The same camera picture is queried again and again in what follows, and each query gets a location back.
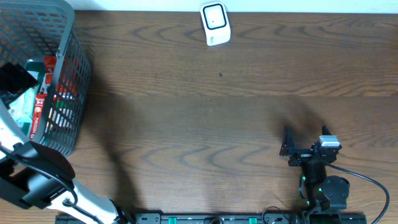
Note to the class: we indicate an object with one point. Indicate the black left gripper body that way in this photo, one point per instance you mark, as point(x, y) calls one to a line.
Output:
point(12, 81)

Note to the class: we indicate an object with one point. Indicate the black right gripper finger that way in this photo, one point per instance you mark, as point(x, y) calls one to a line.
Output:
point(325, 131)
point(288, 144)

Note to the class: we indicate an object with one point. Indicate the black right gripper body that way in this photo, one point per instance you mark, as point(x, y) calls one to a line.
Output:
point(301, 155)

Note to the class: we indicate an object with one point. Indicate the red Nescafe stick sachet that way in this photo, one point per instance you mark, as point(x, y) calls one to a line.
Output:
point(37, 112)

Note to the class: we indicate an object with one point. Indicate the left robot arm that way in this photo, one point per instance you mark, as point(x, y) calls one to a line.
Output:
point(33, 175)

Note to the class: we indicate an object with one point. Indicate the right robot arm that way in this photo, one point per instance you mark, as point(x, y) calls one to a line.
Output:
point(326, 195)

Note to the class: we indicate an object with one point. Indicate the white barcode scanner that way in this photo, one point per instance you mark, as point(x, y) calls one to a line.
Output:
point(215, 23)

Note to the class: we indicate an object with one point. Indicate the green snack packet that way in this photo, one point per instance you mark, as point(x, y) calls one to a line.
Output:
point(37, 70)

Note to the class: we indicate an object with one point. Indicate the pale green wipes packet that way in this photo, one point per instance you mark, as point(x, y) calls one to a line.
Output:
point(21, 110)

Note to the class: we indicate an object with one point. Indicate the red snack packet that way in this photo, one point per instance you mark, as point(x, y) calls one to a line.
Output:
point(49, 64)

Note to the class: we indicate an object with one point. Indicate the grey plastic shopping basket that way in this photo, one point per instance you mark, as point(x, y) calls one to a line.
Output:
point(31, 30)

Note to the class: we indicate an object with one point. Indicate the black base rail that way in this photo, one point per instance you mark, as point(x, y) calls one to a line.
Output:
point(270, 218)

